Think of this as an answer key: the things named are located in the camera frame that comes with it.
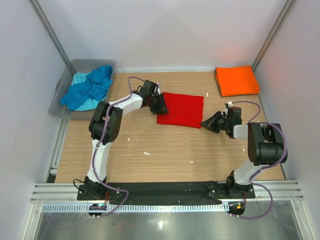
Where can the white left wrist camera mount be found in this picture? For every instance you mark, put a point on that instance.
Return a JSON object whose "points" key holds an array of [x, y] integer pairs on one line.
{"points": [[157, 88]]}

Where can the light blue t shirt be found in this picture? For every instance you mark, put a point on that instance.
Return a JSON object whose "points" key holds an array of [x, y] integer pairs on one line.
{"points": [[82, 100]]}

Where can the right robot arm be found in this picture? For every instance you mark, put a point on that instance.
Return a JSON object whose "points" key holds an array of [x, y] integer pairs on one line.
{"points": [[266, 147]]}

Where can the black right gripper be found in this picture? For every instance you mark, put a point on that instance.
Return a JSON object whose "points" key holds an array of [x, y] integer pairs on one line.
{"points": [[211, 123]]}

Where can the folded orange t shirt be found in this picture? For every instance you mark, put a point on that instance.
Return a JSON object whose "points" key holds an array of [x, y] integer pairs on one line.
{"points": [[237, 81]]}

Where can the red t shirt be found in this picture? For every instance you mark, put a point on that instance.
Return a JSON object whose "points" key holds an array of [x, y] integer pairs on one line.
{"points": [[183, 110]]}

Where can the white slotted cable duct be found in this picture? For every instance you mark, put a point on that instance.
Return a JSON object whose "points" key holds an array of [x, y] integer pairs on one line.
{"points": [[98, 207]]}

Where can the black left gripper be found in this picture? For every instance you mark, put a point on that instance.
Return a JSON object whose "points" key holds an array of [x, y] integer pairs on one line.
{"points": [[161, 108]]}

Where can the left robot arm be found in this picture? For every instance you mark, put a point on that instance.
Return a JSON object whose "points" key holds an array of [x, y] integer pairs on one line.
{"points": [[104, 129]]}

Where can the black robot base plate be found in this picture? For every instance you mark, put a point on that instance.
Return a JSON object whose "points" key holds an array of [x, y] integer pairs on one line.
{"points": [[153, 193]]}

